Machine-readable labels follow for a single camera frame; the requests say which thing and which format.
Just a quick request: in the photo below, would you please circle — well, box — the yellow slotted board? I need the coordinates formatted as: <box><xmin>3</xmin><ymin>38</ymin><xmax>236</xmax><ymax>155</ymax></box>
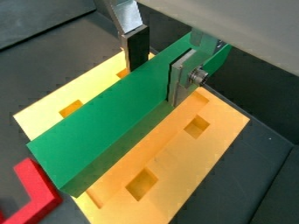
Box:
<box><xmin>13</xmin><ymin>54</ymin><xmax>248</xmax><ymax>224</ymax></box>

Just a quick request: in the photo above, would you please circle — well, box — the long green bar block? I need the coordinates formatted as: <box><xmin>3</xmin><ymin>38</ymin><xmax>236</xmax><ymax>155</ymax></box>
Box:
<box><xmin>26</xmin><ymin>35</ymin><xmax>230</xmax><ymax>197</ymax></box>

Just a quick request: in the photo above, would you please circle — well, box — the red zigzag block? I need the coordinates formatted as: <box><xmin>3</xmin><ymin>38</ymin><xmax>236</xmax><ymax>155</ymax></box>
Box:
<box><xmin>0</xmin><ymin>158</ymin><xmax>62</xmax><ymax>224</ymax></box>

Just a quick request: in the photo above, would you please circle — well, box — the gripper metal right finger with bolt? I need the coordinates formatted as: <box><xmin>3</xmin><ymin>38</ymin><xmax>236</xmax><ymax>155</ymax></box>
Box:
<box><xmin>166</xmin><ymin>28</ymin><xmax>220</xmax><ymax>107</ymax></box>

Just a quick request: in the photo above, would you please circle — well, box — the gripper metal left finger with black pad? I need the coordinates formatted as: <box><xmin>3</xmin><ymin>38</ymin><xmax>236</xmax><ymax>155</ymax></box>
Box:
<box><xmin>93</xmin><ymin>0</ymin><xmax>149</xmax><ymax>72</ymax></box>

